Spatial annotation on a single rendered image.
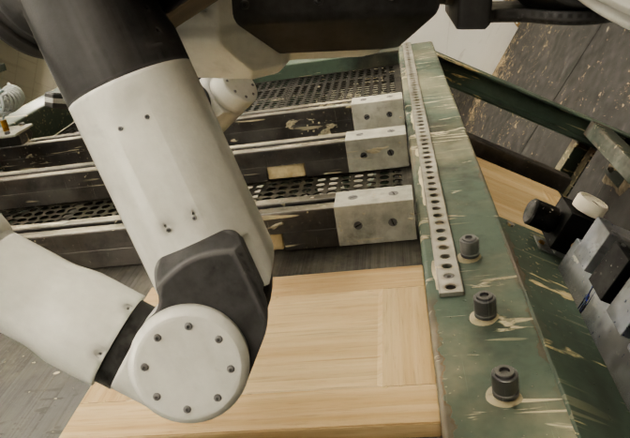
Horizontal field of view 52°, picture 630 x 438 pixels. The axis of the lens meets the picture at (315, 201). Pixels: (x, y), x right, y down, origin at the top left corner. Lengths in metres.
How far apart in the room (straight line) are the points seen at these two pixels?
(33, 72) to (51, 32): 6.80
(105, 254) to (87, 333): 0.69
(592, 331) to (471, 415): 0.21
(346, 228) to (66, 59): 0.66
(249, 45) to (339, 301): 0.42
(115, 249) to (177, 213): 0.71
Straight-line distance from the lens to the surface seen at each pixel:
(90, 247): 1.15
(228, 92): 0.91
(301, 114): 1.59
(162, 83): 0.43
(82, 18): 0.44
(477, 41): 4.67
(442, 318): 0.76
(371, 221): 1.02
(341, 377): 0.74
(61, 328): 0.47
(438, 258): 0.86
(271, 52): 0.59
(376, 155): 1.32
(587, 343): 0.77
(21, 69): 7.31
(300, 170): 1.34
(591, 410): 0.66
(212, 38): 0.56
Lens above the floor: 1.13
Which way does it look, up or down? 4 degrees down
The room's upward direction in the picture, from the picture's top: 68 degrees counter-clockwise
